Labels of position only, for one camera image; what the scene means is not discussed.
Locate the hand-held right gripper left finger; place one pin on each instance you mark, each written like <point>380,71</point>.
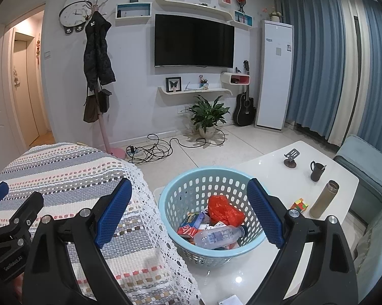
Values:
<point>111,213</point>

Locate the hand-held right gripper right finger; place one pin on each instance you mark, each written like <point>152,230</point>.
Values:
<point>264,209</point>

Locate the orange plastic bag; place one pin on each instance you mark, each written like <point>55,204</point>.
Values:
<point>222,209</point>

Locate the clear plastic bottle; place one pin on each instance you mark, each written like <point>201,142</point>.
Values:
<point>216,236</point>

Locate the playing cards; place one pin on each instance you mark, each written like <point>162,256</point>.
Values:
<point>211,226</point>

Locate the light blue plastic basket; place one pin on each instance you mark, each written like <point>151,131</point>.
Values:
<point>178,197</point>

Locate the colourful small box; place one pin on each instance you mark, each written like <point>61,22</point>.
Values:
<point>195,218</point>

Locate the puzzle cube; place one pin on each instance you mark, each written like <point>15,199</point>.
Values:
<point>299,205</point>

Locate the metal phone stand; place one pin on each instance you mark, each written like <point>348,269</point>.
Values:
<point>291,163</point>

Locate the striped crochet blanket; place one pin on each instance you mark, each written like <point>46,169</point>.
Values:
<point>67,171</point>

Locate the beige thermos bottle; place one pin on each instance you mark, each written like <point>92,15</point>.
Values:
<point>324,200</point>

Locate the dark mug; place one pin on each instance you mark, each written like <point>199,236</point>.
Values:
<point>318,173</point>

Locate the white power strip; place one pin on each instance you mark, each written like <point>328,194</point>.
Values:
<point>137,152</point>

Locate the pink coat rack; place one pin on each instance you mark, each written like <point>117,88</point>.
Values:
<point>105,133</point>

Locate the white room door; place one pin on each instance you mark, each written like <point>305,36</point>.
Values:
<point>0,108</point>

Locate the black acoustic guitar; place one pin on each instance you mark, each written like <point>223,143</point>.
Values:
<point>244,111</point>

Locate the brown hanging bag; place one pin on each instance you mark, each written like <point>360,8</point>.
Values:
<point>90,111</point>

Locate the hallway door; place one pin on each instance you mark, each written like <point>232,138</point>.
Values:
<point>26,95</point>

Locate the blue upholstered stool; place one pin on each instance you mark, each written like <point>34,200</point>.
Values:
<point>362,159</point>

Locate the small dark hanging bag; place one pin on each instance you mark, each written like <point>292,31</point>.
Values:
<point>104,101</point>

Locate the potted green plant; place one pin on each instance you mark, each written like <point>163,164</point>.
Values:
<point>207,111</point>

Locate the grey green chair cushion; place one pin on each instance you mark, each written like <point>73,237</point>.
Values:
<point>376,251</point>

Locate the white standing air conditioner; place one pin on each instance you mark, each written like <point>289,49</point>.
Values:
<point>273,76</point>

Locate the white red box shelf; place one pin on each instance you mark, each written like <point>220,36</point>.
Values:
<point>235,78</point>

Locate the colourful figurine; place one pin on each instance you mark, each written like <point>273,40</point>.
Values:
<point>204,82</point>

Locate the framed butterfly picture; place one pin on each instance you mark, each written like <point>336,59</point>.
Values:
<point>173,84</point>

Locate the blue curtain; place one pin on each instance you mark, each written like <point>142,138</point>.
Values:
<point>380,85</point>
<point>311,70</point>

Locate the beige curtain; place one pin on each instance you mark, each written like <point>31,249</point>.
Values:
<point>348,85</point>

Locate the dark coat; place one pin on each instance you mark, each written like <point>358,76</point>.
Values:
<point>97,54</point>

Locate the small blue box shelf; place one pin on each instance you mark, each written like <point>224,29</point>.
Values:
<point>243,18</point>

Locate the small flower pot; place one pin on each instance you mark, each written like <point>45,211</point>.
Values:
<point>275,16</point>

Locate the white teal box shelf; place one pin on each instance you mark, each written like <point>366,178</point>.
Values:
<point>137,8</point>

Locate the long white wavy shelf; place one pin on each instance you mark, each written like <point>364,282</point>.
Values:
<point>194,6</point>

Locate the wall socket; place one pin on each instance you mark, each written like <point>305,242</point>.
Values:
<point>184,109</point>

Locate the white wavy wall shelf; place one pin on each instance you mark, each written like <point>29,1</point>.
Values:
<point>194,92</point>

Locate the wall television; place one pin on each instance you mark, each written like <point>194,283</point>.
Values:
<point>194,39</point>

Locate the panda wall clock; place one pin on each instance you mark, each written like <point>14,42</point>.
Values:
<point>75,12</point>

